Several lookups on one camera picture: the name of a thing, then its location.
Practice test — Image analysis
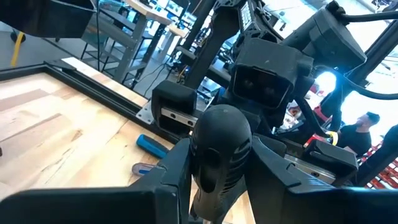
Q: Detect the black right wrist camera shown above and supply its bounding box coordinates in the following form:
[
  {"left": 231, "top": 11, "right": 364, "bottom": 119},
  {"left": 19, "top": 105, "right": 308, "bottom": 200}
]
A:
[{"left": 231, "top": 37, "right": 315, "bottom": 110}]

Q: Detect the clear blue handle screwdriver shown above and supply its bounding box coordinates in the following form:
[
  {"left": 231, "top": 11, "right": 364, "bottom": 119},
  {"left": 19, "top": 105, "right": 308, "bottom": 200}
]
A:
[{"left": 131, "top": 162, "right": 157, "bottom": 177}]

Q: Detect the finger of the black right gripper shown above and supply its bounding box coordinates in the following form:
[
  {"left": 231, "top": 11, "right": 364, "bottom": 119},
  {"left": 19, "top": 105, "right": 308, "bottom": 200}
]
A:
[
  {"left": 302, "top": 139, "right": 359, "bottom": 187},
  {"left": 151, "top": 80, "right": 198, "bottom": 136}
]

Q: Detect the yellow cable tie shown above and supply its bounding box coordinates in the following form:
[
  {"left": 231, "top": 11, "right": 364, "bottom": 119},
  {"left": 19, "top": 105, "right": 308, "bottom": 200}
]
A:
[{"left": 325, "top": 130, "right": 340, "bottom": 146}]

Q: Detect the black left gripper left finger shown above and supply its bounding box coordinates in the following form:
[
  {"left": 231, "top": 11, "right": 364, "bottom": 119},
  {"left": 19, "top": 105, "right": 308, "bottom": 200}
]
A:
[{"left": 0, "top": 138, "right": 192, "bottom": 224}]

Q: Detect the yellow cable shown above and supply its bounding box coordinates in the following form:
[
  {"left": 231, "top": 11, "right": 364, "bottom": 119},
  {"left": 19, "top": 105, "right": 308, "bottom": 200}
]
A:
[{"left": 10, "top": 30, "right": 26, "bottom": 68}]

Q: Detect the grey wooden top workbench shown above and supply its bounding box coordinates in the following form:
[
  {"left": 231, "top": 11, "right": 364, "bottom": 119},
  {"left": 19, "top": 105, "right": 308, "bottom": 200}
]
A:
[{"left": 99, "top": 0, "right": 190, "bottom": 85}]

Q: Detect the person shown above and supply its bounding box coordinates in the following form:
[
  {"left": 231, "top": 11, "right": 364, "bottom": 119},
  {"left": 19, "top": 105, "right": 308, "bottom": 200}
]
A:
[{"left": 336, "top": 111, "right": 381, "bottom": 157}]

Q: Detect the metal corner bracket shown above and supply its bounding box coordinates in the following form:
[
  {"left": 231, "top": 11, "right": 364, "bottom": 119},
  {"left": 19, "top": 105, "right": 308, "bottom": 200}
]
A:
[{"left": 136, "top": 101, "right": 155, "bottom": 125}]

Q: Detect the rack of red bins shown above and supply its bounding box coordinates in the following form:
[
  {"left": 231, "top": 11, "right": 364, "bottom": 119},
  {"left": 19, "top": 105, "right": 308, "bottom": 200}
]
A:
[{"left": 362, "top": 157, "right": 398, "bottom": 190}]

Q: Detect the black plastic bin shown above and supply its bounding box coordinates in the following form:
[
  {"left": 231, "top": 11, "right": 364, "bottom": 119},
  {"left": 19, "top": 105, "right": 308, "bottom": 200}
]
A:
[{"left": 0, "top": 0, "right": 98, "bottom": 39}]

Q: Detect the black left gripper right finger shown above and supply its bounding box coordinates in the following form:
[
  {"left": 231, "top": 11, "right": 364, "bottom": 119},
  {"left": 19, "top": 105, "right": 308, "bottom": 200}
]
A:
[{"left": 245, "top": 136, "right": 398, "bottom": 224}]

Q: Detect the blue black handle screwdriver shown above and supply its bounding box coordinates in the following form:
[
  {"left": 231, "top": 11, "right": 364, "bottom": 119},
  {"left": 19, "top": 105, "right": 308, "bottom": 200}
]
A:
[{"left": 136, "top": 133, "right": 170, "bottom": 159}]

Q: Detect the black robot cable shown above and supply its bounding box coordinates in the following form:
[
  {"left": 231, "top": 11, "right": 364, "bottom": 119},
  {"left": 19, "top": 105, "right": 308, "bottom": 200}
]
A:
[
  {"left": 313, "top": 65, "right": 398, "bottom": 101},
  {"left": 337, "top": 11, "right": 398, "bottom": 24}
]

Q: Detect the black ribbed handle screwdriver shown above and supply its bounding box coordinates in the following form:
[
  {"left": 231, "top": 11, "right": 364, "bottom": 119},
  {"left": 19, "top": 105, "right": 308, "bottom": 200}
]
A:
[{"left": 189, "top": 104, "right": 253, "bottom": 222}]

